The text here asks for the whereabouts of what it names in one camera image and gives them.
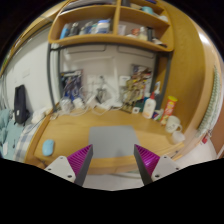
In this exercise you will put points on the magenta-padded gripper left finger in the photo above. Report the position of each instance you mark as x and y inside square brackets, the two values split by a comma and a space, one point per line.
[80, 161]

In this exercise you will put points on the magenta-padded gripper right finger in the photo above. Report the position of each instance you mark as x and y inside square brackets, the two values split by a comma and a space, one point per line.
[148, 161]

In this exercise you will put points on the light blue computer mouse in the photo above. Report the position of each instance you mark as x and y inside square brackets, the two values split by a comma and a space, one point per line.
[48, 147]

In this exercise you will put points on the grey mouse pad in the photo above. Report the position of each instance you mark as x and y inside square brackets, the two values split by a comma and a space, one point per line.
[113, 140]

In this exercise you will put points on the clear plastic cup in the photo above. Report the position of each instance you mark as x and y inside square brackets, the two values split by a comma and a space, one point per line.
[178, 137]

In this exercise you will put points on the white mug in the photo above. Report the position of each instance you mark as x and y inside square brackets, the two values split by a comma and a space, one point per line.
[172, 124]

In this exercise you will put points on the small white desk clock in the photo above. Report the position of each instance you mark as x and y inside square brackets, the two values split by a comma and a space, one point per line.
[136, 110]

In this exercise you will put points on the white lotion pump bottle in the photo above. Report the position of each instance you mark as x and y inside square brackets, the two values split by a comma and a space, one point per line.
[149, 107]

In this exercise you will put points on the red yellow snack can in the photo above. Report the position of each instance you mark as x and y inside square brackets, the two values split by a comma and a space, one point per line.
[169, 110]

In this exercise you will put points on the blue checkered bed sheet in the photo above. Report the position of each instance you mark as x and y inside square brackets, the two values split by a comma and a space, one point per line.
[25, 143]

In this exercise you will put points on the metal cup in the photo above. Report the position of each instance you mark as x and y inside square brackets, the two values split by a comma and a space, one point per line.
[101, 96]

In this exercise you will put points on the robot model kit box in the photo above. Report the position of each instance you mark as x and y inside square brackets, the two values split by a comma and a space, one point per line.
[71, 84]

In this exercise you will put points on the black backpack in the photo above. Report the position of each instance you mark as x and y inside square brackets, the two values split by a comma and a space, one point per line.
[20, 105]

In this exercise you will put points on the teal blanket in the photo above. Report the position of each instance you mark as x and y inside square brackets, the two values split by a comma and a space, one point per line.
[6, 125]

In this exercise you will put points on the wooden shelf unit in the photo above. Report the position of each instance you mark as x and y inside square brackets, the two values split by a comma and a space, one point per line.
[115, 38]

